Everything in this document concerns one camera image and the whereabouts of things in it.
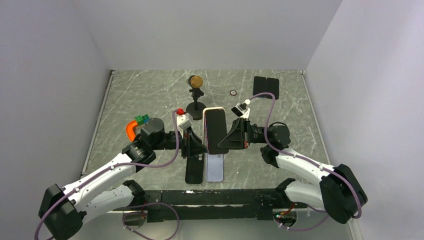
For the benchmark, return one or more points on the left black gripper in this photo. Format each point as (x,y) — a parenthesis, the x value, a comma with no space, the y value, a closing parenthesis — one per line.
(191,145)

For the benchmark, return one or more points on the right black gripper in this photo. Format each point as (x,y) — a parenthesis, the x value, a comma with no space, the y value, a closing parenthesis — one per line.
(239,137)

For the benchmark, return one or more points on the lilac phone case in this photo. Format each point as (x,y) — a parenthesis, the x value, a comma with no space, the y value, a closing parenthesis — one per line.
(214,168)

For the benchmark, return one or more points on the black phone case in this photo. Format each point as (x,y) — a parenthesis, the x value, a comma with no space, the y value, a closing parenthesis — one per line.
(194,170)

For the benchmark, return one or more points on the blue smartphone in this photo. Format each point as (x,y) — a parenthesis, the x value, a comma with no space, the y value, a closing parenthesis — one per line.
(259,85)

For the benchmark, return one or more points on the black phone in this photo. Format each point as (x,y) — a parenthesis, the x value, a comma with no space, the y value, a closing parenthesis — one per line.
(273,87)

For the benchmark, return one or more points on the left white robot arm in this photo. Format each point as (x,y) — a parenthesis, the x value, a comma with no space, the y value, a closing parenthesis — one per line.
(64,210)

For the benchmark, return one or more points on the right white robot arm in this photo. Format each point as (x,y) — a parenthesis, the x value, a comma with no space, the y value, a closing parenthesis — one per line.
(332,189)

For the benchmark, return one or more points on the black stand with gold disc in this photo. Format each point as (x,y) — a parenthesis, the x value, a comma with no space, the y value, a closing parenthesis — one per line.
(195,108)

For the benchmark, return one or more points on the orange toy with blocks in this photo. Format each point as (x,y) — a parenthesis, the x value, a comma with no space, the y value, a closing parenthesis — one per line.
(131,127)

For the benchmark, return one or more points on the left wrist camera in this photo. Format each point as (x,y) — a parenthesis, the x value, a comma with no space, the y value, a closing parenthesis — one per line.
(184,120)

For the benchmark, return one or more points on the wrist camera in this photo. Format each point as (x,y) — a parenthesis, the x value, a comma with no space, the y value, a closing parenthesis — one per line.
(184,120)
(241,110)

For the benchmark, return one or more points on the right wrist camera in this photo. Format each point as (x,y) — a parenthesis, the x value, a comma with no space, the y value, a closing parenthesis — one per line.
(241,110)

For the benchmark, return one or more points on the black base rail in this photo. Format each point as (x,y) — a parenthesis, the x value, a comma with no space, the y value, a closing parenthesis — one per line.
(212,204)

